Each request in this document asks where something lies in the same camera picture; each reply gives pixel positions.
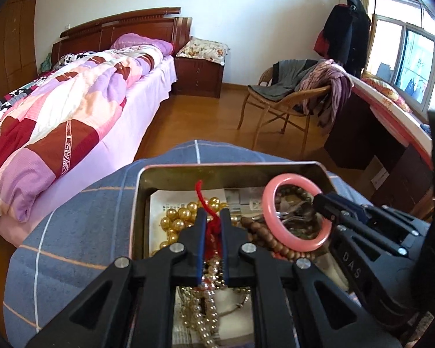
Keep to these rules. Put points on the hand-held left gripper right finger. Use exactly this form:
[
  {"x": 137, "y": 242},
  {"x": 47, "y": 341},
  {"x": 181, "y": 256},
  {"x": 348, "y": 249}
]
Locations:
[{"x": 223, "y": 246}]

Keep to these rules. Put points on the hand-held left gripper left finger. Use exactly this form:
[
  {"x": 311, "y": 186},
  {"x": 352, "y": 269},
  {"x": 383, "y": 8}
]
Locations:
[{"x": 202, "y": 246}]

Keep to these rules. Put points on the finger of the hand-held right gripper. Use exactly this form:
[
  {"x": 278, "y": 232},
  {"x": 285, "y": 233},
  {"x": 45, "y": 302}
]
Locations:
[
  {"x": 348, "y": 208},
  {"x": 351, "y": 261}
]

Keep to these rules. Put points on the pink bangle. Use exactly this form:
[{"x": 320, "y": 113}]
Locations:
[{"x": 267, "y": 203}]

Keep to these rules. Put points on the rectangular metal tin box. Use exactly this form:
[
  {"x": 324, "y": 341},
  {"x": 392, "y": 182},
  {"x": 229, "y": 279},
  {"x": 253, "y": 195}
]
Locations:
[{"x": 166, "y": 177}]

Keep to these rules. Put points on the cardboard box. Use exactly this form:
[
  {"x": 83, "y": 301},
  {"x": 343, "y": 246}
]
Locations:
[{"x": 382, "y": 174}]

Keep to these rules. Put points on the dark wooden desk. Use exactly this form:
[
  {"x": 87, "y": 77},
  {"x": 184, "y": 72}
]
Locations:
[{"x": 355, "y": 134}]

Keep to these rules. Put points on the blue green clothing pile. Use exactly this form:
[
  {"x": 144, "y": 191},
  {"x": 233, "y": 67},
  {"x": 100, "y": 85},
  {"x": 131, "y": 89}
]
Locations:
[{"x": 425, "y": 128}]

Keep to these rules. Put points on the floral red-edged pillow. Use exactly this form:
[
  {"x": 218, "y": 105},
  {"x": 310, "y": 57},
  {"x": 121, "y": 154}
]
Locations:
[{"x": 388, "y": 92}]

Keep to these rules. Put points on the bed with patchwork quilt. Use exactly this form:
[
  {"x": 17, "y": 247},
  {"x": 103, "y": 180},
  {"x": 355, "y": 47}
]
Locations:
[{"x": 94, "y": 181}]

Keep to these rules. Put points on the blue plaid cloth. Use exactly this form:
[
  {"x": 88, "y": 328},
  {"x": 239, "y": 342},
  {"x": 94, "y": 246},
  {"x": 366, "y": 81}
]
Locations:
[{"x": 76, "y": 224}]

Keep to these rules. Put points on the wicker chair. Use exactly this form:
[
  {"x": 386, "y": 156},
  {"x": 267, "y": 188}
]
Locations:
[{"x": 268, "y": 107}]

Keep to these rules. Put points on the mauve pink garments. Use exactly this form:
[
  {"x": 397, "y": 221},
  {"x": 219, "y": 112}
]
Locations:
[{"x": 326, "y": 79}]

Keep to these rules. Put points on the grey garment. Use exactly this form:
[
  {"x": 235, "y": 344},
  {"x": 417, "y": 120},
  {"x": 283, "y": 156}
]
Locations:
[{"x": 279, "y": 79}]

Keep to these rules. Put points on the window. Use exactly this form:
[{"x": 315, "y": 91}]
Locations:
[{"x": 413, "y": 54}]

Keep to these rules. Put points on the red hanging garment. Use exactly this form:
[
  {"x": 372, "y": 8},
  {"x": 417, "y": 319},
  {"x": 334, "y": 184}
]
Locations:
[{"x": 319, "y": 43}]

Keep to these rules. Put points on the wooden nightstand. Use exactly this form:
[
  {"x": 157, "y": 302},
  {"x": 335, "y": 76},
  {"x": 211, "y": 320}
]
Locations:
[{"x": 197, "y": 78}]

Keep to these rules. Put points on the black hanging coat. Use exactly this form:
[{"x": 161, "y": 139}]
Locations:
[{"x": 344, "y": 32}]

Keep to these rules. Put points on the pink patchwork quilt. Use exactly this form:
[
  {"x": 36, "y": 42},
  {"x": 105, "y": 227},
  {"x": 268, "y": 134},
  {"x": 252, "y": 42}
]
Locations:
[{"x": 58, "y": 116}]

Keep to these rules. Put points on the floral cushion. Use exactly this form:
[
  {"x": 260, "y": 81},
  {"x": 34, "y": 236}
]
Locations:
[{"x": 203, "y": 49}]

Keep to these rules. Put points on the purple pillow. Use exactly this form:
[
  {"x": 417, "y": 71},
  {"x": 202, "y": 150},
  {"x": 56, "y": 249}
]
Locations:
[{"x": 141, "y": 41}]

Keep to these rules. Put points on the wooden bed headboard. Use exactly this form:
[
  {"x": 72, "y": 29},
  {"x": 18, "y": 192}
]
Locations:
[{"x": 94, "y": 32}]

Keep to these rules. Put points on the black white patterned blanket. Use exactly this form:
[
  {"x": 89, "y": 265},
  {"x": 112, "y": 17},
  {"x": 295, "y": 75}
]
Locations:
[{"x": 7, "y": 101}]

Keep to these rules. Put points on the wooden wardrobe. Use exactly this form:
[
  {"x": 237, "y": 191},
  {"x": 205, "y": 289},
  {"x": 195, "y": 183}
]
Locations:
[{"x": 14, "y": 36}]

